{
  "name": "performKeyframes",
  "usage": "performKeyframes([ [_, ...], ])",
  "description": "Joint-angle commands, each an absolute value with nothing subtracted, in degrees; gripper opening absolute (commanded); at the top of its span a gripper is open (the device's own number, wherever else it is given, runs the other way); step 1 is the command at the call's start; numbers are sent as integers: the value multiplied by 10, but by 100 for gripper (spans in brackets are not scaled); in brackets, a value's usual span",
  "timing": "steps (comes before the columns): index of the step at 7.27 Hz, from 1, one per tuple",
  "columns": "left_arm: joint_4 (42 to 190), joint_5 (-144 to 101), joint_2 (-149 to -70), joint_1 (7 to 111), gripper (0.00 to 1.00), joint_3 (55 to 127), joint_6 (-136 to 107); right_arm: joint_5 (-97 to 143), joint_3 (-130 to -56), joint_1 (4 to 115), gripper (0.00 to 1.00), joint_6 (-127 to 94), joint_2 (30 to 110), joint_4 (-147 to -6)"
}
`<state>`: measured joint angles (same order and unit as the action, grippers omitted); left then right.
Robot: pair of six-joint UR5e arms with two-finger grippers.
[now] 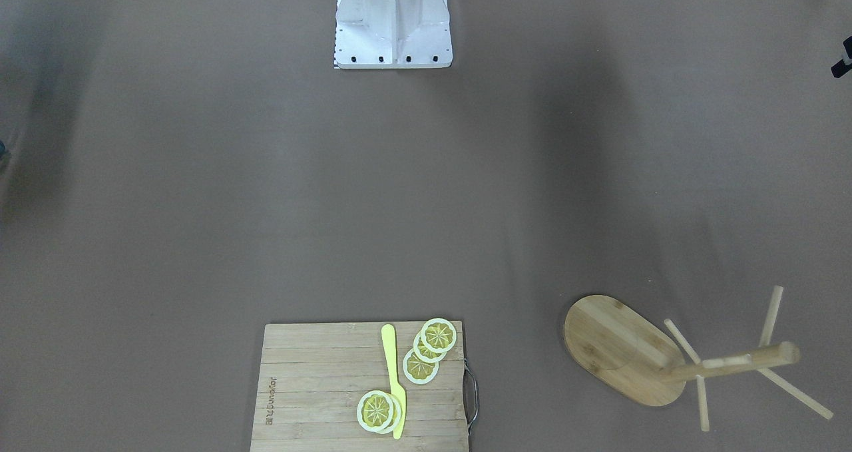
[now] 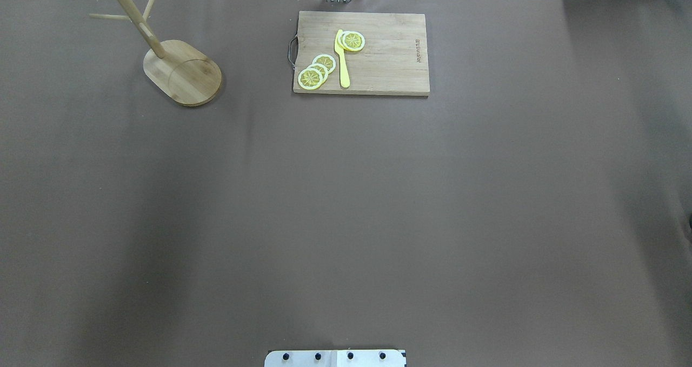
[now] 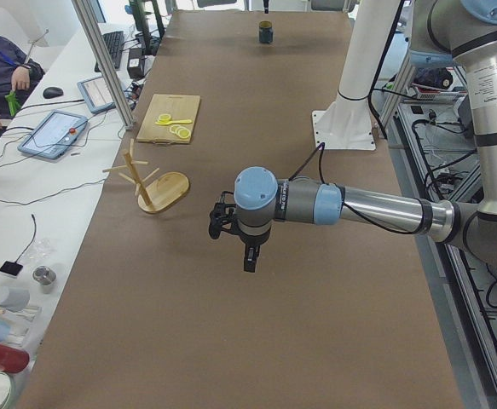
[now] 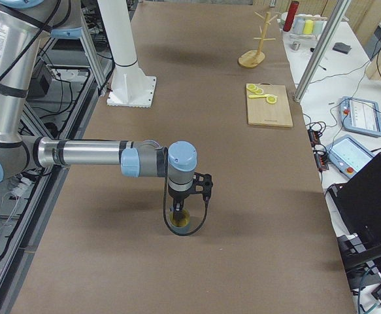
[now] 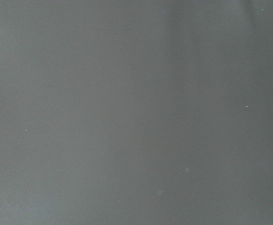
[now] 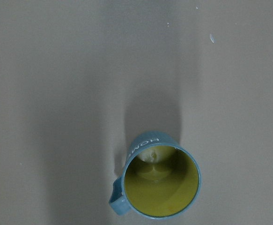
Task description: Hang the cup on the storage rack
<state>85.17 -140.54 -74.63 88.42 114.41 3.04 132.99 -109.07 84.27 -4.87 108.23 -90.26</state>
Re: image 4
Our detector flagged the light blue cup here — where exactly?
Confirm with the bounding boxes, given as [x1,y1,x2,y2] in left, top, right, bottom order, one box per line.
[312,20,325,37]

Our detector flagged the red thermos bottle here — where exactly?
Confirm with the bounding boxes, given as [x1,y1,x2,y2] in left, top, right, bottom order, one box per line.
[282,1,300,32]

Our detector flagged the wooden mug rack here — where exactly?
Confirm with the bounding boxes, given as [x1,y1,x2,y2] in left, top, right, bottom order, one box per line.
[238,12,278,69]

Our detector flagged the white camera pillar base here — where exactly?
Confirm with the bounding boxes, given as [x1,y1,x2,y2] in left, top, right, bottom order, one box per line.
[98,0,156,108]

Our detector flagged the small black square pad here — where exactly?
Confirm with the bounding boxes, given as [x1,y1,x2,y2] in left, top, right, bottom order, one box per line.
[332,42,352,54]

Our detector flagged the grey cup on tray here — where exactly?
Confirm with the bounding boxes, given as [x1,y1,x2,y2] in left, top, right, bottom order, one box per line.
[292,17,305,35]

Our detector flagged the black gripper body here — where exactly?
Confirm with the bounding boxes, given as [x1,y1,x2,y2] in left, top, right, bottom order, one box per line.
[169,188,190,207]

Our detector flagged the aluminium frame post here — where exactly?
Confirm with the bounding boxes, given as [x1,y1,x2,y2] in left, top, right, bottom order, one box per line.
[293,0,351,103]

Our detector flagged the yellow cup on tray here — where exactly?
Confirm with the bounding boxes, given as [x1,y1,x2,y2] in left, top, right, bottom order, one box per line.
[303,19,314,35]

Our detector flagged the small metal cup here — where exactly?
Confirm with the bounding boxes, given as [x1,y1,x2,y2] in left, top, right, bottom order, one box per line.
[290,41,301,51]

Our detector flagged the near blue teach pendant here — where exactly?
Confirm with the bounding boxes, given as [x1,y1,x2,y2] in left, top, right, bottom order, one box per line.
[326,135,375,179]

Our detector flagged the lemon slice under knife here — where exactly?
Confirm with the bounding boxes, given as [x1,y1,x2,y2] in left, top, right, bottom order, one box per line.
[265,94,278,104]

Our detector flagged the yellow plastic knife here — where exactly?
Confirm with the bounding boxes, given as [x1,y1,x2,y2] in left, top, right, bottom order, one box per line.
[248,94,270,99]

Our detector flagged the blue teach pendant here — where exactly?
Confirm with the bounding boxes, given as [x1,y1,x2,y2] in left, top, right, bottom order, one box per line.
[340,96,381,137]
[326,135,375,179]

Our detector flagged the dark grey mug yellow inside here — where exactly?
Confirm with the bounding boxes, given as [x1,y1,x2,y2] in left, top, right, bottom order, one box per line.
[167,209,191,236]

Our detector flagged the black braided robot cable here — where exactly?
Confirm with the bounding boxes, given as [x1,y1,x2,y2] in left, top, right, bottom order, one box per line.
[162,147,214,237]

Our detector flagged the far blue teach pendant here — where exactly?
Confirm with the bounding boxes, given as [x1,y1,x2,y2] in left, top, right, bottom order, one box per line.
[340,96,381,137]

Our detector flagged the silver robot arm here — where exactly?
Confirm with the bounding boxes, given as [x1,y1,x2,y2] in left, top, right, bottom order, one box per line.
[0,1,199,211]

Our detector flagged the wooden cutting board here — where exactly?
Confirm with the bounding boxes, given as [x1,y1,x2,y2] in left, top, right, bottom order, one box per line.
[246,83,293,128]

